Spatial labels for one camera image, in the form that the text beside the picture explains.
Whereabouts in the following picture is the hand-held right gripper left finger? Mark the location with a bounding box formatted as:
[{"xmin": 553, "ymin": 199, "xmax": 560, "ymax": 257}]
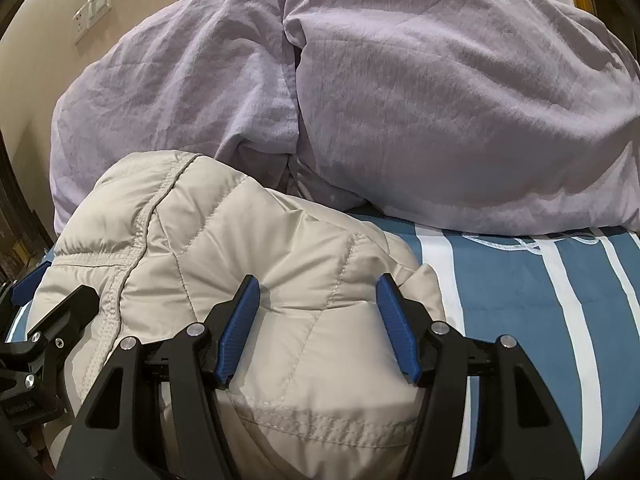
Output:
[{"xmin": 59, "ymin": 275, "xmax": 262, "ymax": 480}]

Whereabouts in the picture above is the crumpled lilac pillow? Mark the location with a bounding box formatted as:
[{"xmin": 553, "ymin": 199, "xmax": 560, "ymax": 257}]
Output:
[{"xmin": 50, "ymin": 0, "xmax": 302, "ymax": 237}]

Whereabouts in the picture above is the blue white striped bed sheet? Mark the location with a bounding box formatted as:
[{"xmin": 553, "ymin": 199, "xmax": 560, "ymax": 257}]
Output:
[{"xmin": 0, "ymin": 204, "xmax": 640, "ymax": 480}]

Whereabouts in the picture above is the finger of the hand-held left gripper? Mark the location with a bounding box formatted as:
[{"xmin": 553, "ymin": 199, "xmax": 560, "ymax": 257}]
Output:
[
  {"xmin": 0, "ymin": 262, "xmax": 54, "ymax": 312},
  {"xmin": 25, "ymin": 284, "xmax": 101, "ymax": 368}
]

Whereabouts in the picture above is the dark shelf unit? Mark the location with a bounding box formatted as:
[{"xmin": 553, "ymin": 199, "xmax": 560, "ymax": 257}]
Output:
[{"xmin": 0, "ymin": 125, "xmax": 57, "ymax": 286}]

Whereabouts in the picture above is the large lilac pillow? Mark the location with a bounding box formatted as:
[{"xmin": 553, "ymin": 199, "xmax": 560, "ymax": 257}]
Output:
[{"xmin": 279, "ymin": 0, "xmax": 640, "ymax": 237}]

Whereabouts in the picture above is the beige puffer jacket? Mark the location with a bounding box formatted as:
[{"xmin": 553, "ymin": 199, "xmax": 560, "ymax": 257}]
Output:
[{"xmin": 27, "ymin": 150, "xmax": 448, "ymax": 480}]

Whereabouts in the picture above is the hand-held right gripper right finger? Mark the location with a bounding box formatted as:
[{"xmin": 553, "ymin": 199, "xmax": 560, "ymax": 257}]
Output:
[{"xmin": 375, "ymin": 273, "xmax": 583, "ymax": 480}]

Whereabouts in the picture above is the beige wall switch plate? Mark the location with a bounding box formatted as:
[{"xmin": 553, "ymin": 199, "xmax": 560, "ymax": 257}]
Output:
[{"xmin": 74, "ymin": 0, "xmax": 112, "ymax": 47}]

